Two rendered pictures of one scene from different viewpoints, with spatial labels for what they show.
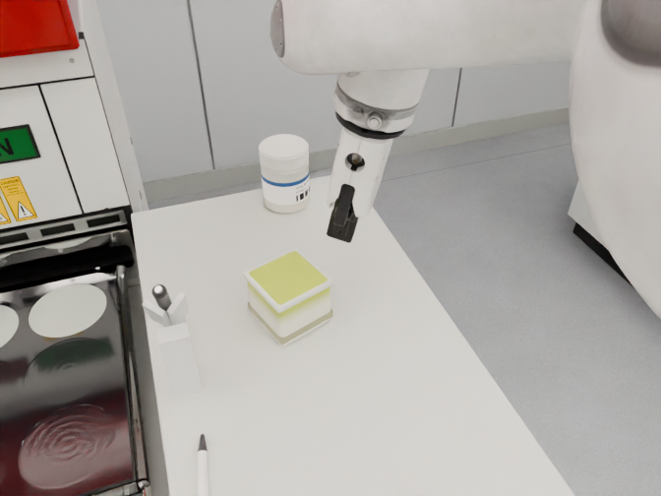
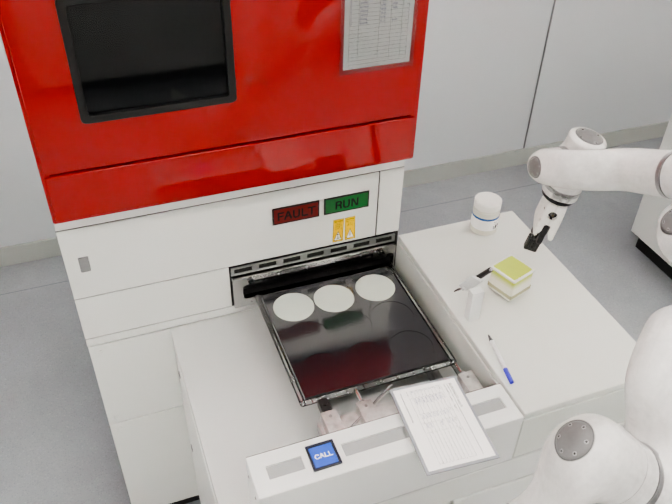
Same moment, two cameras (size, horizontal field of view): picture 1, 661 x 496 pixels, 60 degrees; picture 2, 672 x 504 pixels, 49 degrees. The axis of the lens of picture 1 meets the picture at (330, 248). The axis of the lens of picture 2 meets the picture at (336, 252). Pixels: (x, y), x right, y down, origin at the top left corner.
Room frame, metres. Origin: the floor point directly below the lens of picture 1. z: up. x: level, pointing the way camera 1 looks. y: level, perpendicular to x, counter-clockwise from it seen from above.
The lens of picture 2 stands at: (-0.83, 0.51, 2.13)
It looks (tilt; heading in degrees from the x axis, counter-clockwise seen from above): 39 degrees down; 358
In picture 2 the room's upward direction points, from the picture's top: 2 degrees clockwise
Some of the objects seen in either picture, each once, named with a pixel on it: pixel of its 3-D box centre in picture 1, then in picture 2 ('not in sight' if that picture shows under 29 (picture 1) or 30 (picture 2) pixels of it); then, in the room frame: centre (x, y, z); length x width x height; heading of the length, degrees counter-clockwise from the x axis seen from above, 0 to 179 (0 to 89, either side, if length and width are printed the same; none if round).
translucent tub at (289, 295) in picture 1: (289, 297); (510, 278); (0.47, 0.05, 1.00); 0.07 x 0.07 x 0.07; 38
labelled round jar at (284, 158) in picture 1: (285, 173); (485, 213); (0.71, 0.07, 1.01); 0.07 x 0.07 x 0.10
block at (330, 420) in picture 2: not in sight; (334, 429); (0.11, 0.47, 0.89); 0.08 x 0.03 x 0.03; 19
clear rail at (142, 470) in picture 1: (130, 356); (420, 310); (0.46, 0.25, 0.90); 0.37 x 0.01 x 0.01; 19
